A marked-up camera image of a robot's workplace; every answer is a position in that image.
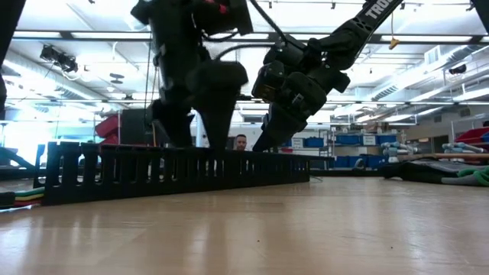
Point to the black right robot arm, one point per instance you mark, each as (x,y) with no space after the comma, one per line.
(355,30)

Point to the blue storage bin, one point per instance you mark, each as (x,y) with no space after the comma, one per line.
(287,143)
(344,162)
(349,139)
(314,142)

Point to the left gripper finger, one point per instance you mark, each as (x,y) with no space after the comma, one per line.
(217,122)
(175,122)

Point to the rolled grey cloth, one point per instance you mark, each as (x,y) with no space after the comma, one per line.
(462,148)
(397,149)

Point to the black rig camera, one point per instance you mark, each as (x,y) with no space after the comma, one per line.
(57,57)
(457,69)

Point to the red storage bin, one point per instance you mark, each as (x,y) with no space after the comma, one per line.
(473,135)

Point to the black monitor panel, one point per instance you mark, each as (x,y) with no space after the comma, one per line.
(133,126)

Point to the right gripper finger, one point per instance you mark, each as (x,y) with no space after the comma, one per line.
(279,131)

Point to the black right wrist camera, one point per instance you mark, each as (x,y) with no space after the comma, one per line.
(269,80)

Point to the person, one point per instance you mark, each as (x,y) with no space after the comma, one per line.
(240,143)

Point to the red bin shelf rack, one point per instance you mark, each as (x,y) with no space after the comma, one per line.
(109,128)

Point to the black overhead light bar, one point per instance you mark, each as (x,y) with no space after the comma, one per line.
(95,35)

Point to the yellow hanging tag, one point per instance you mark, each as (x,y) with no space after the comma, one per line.
(393,43)

